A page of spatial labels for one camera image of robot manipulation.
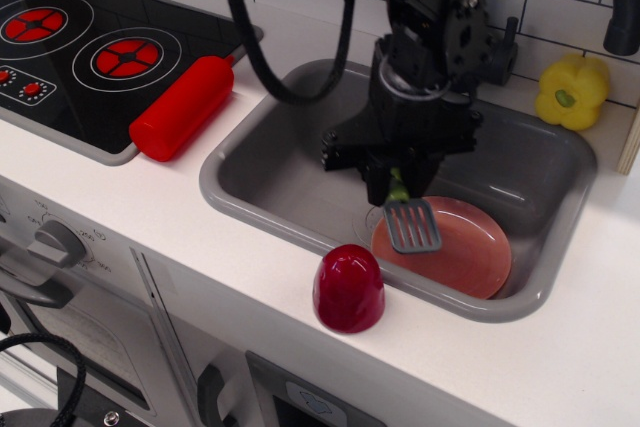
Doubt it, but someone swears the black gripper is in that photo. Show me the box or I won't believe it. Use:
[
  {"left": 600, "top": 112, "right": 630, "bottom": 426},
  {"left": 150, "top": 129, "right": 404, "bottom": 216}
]
[{"left": 322, "top": 91, "right": 483, "bottom": 206}]

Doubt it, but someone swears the green handled grey spatula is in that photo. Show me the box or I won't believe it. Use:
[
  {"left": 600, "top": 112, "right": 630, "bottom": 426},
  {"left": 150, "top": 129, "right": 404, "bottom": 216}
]
[{"left": 383, "top": 167, "right": 442, "bottom": 255}]

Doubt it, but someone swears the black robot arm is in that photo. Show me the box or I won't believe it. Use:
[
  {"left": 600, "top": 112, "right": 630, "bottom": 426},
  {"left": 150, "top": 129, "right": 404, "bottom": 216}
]
[{"left": 323, "top": 0, "right": 496, "bottom": 206}]

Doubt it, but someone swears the pink plate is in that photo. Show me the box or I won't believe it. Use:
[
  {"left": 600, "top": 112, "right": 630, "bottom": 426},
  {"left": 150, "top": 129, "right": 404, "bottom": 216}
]
[{"left": 372, "top": 196, "right": 512, "bottom": 299}]

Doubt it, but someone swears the grey sink basin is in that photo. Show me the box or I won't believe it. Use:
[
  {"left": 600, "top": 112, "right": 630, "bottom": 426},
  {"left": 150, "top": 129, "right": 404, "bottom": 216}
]
[{"left": 199, "top": 63, "right": 597, "bottom": 323}]

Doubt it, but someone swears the dark red cup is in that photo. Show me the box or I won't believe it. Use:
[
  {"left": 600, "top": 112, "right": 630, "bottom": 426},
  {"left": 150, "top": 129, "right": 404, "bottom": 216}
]
[{"left": 312, "top": 244, "right": 385, "bottom": 334}]

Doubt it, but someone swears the yellow bell pepper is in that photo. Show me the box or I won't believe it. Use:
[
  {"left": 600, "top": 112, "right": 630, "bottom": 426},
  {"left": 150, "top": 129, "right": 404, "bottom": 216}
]
[{"left": 535, "top": 54, "right": 610, "bottom": 131}]

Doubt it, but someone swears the red ketchup bottle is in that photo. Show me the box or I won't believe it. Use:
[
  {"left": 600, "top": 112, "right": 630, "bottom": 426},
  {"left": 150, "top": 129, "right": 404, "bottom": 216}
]
[{"left": 129, "top": 56, "right": 234, "bottom": 162}]

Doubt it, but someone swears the black faucet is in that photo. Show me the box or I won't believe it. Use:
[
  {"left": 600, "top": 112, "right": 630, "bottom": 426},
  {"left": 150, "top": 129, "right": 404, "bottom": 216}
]
[{"left": 489, "top": 0, "right": 639, "bottom": 101}]

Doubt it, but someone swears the black toy stove top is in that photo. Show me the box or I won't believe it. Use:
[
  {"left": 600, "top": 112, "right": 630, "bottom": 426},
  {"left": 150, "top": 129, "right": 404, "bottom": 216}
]
[{"left": 1, "top": 0, "right": 245, "bottom": 166}]

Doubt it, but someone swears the grey oven knob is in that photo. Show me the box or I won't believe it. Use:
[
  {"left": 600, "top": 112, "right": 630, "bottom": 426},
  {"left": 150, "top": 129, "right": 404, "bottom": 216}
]
[{"left": 27, "top": 220, "right": 86, "bottom": 268}]

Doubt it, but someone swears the black cabinet handle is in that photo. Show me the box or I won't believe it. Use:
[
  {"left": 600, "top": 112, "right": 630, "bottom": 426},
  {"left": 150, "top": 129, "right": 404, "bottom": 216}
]
[{"left": 197, "top": 364, "right": 239, "bottom": 427}]

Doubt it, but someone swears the grey oven door handle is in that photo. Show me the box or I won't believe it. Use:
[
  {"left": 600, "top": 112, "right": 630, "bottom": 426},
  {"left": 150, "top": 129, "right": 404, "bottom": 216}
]
[{"left": 1, "top": 268, "right": 83, "bottom": 309}]

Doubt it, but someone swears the black cable lower left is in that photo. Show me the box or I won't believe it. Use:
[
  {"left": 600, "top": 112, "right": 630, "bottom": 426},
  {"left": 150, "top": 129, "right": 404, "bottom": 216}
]
[{"left": 0, "top": 332, "right": 87, "bottom": 427}]

